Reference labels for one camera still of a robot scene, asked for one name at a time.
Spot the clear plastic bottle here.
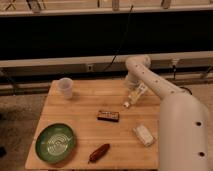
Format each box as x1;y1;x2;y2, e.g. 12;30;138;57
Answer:
123;83;148;108

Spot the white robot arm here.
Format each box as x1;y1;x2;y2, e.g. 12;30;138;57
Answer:
125;55;210;171

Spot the green ceramic bowl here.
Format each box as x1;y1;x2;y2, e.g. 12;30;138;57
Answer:
35;123;76;164

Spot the brown chocolate bar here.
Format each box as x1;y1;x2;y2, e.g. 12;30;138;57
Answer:
97;111;119;122

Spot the clear plastic cup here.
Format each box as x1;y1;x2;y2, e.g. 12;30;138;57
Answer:
57;78;73;99

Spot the red sausage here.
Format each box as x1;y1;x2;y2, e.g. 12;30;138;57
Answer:
88;144;110;162

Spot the black hanging cable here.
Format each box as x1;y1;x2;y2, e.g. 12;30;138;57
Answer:
101;4;134;73

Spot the black cable at right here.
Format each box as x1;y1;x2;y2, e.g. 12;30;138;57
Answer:
171;63;193;96

